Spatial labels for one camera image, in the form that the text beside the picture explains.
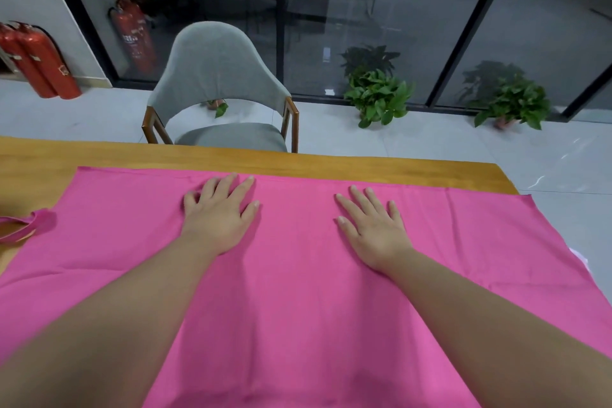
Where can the person's left hand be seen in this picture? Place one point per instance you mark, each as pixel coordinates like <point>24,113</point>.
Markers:
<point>215,223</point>

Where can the person's right hand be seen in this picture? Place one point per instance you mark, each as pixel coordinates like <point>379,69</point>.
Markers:
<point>377,238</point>

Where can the person's right thumb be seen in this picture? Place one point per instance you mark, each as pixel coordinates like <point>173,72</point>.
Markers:
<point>347,228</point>

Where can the person's left middle finger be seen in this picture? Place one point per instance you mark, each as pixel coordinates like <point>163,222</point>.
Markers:
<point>224,187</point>

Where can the person's left little finger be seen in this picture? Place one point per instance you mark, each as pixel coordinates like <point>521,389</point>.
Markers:
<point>191,202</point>

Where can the person's right middle finger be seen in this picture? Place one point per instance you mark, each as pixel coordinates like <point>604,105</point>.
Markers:
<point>364,201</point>

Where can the person's left thumb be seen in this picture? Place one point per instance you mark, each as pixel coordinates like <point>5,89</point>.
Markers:
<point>250,213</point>

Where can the person's right little finger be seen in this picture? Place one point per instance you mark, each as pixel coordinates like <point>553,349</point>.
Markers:
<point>397,214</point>

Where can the person's left forearm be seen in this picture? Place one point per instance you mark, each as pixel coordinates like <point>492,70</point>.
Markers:
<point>105,326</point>

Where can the person's right forearm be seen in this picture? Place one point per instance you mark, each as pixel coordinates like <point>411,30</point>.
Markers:
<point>497,331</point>

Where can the small potted plant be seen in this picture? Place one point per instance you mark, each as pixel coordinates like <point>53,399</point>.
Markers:
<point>220,108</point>

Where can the green potted plant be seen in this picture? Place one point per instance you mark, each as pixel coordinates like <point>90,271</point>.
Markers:
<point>378,98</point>
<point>516,104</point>

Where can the red fire extinguisher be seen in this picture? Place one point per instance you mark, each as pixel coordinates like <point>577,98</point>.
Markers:
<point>52,66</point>
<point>21,63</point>

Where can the grey chair with wooden frame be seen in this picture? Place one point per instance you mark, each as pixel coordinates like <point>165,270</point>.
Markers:
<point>217,68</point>

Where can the black glass wall frame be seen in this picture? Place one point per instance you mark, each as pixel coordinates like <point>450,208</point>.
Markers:
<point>280,15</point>

